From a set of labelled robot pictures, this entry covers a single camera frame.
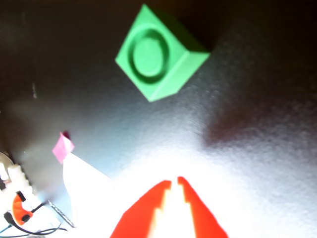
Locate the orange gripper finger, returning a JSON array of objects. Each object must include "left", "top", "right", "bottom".
[
  {"left": 109, "top": 180, "right": 172, "bottom": 238},
  {"left": 177, "top": 176, "right": 230, "bottom": 238}
]

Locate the green cube with ring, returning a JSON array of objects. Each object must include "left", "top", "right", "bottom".
[{"left": 114, "top": 3, "right": 211, "bottom": 103}]

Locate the white numbered grid paper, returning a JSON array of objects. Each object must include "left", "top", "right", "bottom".
[{"left": 62, "top": 152, "right": 119, "bottom": 228}]

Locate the pink tape strip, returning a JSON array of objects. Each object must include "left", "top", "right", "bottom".
[{"left": 52, "top": 131, "right": 75, "bottom": 165}]

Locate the black usb cable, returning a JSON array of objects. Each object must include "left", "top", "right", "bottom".
[{"left": 3, "top": 202, "right": 68, "bottom": 236}]

